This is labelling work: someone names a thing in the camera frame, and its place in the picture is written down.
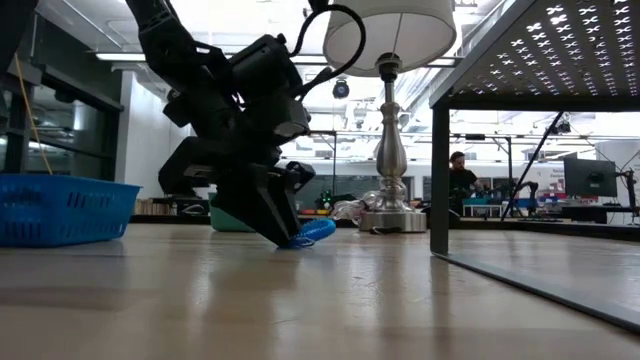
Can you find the silver table lamp white shade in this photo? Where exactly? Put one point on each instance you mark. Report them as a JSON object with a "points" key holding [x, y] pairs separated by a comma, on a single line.
{"points": [[390, 30]]}

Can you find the black coil wristband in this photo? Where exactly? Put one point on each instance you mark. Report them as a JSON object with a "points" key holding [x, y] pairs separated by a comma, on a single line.
{"points": [[385, 231]]}

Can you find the dark metal rack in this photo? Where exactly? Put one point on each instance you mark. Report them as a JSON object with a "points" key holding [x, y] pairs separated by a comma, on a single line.
{"points": [[15, 130]]}

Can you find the blue plastic basket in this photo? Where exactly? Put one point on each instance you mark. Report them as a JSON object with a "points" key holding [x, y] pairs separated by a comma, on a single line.
{"points": [[60, 210]]}

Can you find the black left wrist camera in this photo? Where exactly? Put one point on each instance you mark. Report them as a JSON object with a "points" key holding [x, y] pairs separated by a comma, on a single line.
{"points": [[270, 75]]}

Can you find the black ceiling camera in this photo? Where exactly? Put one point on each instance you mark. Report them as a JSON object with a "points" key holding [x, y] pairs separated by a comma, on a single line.
{"points": [[560, 127], [341, 89]]}

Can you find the brown wooden crate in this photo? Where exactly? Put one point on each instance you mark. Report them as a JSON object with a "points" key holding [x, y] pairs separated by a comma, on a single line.
{"points": [[150, 206]]}

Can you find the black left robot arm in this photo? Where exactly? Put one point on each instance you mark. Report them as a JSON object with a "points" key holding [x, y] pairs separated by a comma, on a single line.
{"points": [[170, 45]]}

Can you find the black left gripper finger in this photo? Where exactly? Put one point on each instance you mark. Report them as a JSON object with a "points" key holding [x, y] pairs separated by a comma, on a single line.
{"points": [[300, 175], [260, 205]]}

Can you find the black frame stand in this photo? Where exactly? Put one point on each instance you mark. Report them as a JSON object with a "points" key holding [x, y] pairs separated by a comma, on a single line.
{"points": [[334, 160]]}

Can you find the blue coil wristband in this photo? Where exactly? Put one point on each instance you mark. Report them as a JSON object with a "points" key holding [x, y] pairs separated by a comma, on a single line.
{"points": [[320, 229]]}

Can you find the mint green plastic bin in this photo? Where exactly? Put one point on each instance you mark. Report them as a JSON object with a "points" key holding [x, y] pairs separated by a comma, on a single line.
{"points": [[222, 222]]}

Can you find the thin black rod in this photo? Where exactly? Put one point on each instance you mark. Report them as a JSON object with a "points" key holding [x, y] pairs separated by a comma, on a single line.
{"points": [[532, 166]]}

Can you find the grey perforated metal riser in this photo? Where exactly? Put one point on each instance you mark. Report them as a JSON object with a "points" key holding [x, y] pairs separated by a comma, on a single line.
{"points": [[550, 50]]}

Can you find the black monitor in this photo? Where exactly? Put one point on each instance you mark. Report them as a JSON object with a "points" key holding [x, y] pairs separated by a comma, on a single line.
{"points": [[590, 177]]}

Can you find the person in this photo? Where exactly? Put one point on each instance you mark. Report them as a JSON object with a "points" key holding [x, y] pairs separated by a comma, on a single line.
{"points": [[460, 182]]}

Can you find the black background robot arm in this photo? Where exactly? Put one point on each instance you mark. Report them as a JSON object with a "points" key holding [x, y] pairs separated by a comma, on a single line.
{"points": [[530, 190], [327, 199]]}

